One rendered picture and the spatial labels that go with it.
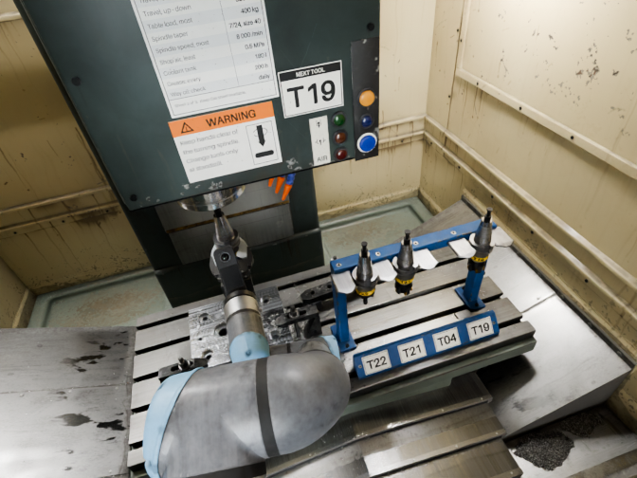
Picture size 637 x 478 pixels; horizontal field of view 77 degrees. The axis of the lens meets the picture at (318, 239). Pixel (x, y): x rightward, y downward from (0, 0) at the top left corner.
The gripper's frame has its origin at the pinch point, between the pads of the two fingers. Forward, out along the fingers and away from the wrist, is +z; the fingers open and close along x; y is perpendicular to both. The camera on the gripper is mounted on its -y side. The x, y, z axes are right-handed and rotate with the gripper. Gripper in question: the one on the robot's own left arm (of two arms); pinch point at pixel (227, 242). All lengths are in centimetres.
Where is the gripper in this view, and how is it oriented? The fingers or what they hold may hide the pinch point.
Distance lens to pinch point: 104.5
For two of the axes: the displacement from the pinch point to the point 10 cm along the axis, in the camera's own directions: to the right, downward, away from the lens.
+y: 0.8, 7.4, 6.7
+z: -2.9, -6.2, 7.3
